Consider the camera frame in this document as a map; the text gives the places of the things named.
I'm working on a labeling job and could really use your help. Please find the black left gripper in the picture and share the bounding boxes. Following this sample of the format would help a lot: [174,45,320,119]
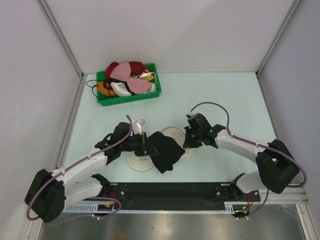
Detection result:
[120,131,158,157]

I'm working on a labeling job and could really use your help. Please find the white bra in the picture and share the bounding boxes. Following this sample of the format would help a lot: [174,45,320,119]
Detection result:
[111,82,133,97]

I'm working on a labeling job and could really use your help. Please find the pink bra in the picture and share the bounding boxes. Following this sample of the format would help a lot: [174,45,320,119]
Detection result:
[109,73,153,96]

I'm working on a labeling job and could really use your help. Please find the red bra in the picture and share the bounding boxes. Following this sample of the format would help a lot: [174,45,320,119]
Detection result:
[104,61,151,79]

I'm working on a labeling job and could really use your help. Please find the black cable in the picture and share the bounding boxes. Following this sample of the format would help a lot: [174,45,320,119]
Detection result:
[85,79,111,101]

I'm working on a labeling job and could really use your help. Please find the yellow bra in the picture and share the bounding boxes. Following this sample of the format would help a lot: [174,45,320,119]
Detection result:
[140,72,156,82]

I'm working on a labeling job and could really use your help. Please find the aluminium frame rail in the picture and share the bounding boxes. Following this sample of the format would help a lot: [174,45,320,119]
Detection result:
[266,188,309,205]

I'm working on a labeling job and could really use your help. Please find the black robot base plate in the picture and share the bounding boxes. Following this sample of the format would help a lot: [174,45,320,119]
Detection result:
[91,173,261,204]

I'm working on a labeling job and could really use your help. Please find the white cable duct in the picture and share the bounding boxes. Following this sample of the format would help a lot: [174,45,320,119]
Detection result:
[62,199,249,214]

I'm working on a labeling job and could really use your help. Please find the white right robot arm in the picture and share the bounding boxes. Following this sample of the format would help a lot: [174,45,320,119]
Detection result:
[183,113,301,201]

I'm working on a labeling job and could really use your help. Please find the black bra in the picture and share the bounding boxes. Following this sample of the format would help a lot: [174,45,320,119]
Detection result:
[148,131,186,174]

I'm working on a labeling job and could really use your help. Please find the orange bra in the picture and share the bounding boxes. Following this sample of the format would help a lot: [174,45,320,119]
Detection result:
[95,81,117,97]

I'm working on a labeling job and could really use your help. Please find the green plastic bin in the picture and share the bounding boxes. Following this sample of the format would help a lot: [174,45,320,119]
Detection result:
[91,63,162,107]

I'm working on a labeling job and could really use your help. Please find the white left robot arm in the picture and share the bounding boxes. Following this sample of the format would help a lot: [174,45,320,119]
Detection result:
[24,122,159,223]

